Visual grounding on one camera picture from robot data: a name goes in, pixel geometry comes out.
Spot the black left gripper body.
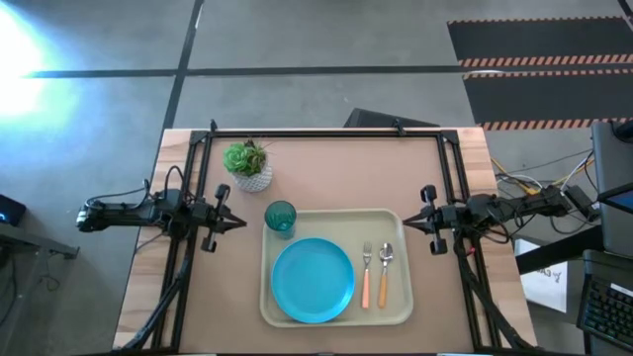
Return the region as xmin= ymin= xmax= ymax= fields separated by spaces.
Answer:
xmin=190 ymin=183 xmax=232 ymax=254

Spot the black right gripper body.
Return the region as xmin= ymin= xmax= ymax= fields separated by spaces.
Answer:
xmin=419 ymin=184 xmax=461 ymax=256

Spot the teal faceted plastic cup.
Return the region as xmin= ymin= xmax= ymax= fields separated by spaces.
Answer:
xmin=263 ymin=200 xmax=299 ymax=241

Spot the spoon with orange handle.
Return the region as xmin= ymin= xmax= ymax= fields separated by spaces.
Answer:
xmin=377 ymin=241 xmax=395 ymax=310

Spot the beige plastic tray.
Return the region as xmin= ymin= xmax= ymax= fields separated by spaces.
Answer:
xmin=259 ymin=208 xmax=414 ymax=328

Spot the fork with orange handle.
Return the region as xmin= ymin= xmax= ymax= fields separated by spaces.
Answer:
xmin=360 ymin=240 xmax=374 ymax=310

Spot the blue plastic plate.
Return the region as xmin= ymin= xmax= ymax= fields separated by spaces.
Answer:
xmin=270 ymin=237 xmax=356 ymax=324

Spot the succulent plant in white pot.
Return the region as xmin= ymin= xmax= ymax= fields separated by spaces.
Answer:
xmin=222 ymin=137 xmax=274 ymax=194

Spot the brown table mat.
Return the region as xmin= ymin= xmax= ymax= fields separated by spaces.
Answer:
xmin=178 ymin=135 xmax=476 ymax=355

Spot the black monitor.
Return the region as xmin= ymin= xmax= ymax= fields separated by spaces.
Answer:
xmin=343 ymin=107 xmax=440 ymax=130

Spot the black desk beam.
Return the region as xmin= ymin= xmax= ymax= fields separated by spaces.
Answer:
xmin=516 ymin=224 xmax=607 ymax=276

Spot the white paper sheet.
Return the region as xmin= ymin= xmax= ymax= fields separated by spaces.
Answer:
xmin=513 ymin=237 xmax=570 ymax=313

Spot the black power adapter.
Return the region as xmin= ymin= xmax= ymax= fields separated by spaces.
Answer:
xmin=563 ymin=184 xmax=602 ymax=223

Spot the black hazard-striped floor mat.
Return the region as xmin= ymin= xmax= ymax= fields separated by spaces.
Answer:
xmin=447 ymin=17 xmax=633 ymax=68
xmin=462 ymin=68 xmax=633 ymax=132

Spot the blue-lit screen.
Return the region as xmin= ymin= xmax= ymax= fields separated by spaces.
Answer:
xmin=596 ymin=181 xmax=633 ymax=217

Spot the grey side desk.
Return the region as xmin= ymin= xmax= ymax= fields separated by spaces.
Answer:
xmin=0 ymin=222 xmax=80 ymax=356

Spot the black backlit keyboard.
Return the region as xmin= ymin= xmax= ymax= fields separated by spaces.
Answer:
xmin=576 ymin=274 xmax=633 ymax=353

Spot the black device with blue light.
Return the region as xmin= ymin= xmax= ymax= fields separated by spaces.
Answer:
xmin=0 ymin=194 xmax=27 ymax=227

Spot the yellow cable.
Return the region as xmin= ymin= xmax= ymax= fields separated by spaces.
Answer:
xmin=491 ymin=157 xmax=594 ymax=197

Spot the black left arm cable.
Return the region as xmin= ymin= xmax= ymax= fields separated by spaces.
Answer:
xmin=84 ymin=165 xmax=188 ymax=209

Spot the black aluminium rig frame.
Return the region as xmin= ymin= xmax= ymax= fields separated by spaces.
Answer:
xmin=113 ymin=118 xmax=535 ymax=355

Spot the grey cable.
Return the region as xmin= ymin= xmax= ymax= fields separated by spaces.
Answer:
xmin=494 ymin=147 xmax=597 ymax=236

